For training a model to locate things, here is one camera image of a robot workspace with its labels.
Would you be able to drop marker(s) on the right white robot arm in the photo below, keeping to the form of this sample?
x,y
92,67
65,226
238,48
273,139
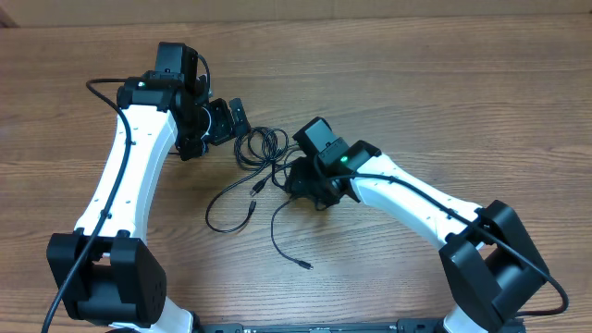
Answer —
x,y
492,266

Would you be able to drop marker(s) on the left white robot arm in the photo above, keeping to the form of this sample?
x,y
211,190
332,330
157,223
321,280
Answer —
x,y
104,272

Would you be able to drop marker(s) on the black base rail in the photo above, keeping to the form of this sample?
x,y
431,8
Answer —
x,y
398,326

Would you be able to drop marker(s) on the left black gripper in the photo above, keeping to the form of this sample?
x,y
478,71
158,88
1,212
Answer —
x,y
225,126

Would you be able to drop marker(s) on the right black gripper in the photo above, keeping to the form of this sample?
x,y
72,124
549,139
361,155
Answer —
x,y
300,183

